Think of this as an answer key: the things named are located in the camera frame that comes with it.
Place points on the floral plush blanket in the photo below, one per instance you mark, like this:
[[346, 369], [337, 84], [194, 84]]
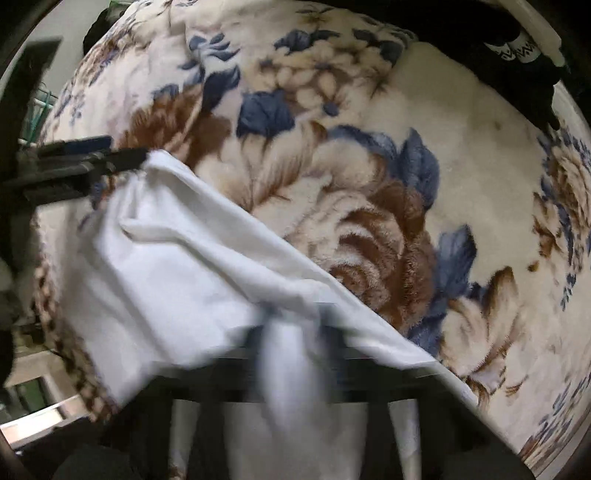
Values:
[[369, 207]]

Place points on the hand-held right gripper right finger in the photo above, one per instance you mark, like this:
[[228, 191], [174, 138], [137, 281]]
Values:
[[333, 337]]

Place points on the white t-shirt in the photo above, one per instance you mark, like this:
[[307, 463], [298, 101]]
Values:
[[184, 286]]

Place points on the black garment with label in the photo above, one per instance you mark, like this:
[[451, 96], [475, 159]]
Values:
[[498, 55]]

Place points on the dark cloth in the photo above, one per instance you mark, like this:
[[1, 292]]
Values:
[[99, 30]]

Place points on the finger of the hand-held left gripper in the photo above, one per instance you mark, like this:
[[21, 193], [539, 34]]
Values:
[[81, 145], [120, 159]]

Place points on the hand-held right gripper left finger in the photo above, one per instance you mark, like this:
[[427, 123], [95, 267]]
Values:
[[253, 344]]

